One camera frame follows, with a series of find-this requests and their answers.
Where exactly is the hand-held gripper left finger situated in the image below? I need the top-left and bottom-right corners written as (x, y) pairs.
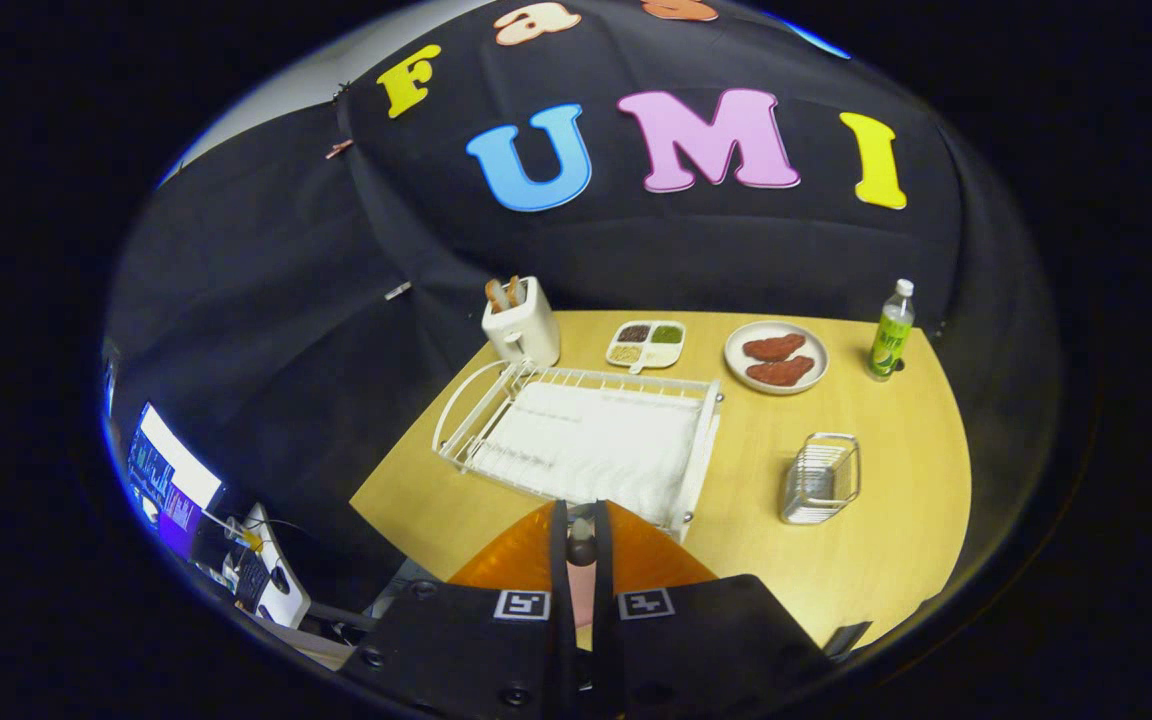
top-left (341, 500), bottom-right (577, 720)

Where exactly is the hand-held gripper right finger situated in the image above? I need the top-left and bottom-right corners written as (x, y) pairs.
top-left (591, 500), bottom-right (832, 719)

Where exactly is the pink plate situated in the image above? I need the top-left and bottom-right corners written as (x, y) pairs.
top-left (570, 562), bottom-right (597, 651)

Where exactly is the white wire dish rack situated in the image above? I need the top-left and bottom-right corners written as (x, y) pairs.
top-left (432, 360), bottom-right (724, 544)

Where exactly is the metal wire basket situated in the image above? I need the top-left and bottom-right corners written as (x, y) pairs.
top-left (781, 432), bottom-right (862, 526)

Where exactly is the white divided dish with beans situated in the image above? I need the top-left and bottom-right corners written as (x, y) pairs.
top-left (605, 320), bottom-right (687, 374)

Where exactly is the white round plate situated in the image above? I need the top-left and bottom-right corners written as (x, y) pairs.
top-left (724, 320), bottom-right (830, 396)

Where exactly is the white toaster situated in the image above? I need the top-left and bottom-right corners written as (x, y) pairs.
top-left (481, 278), bottom-right (562, 368)

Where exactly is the brown meat piece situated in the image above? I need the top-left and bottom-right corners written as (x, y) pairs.
top-left (742, 334), bottom-right (807, 362)
top-left (746, 356), bottom-right (817, 388)

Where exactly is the white electronic device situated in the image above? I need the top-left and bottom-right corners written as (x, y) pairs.
top-left (236, 503), bottom-right (312, 629)

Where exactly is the black backdrop cloth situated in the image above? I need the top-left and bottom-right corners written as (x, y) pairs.
top-left (104, 0), bottom-right (1062, 601)

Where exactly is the green label drink bottle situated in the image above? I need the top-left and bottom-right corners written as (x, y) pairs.
top-left (866, 279), bottom-right (916, 383)

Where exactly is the computer monitor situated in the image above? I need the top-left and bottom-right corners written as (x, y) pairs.
top-left (126, 402), bottom-right (227, 561)

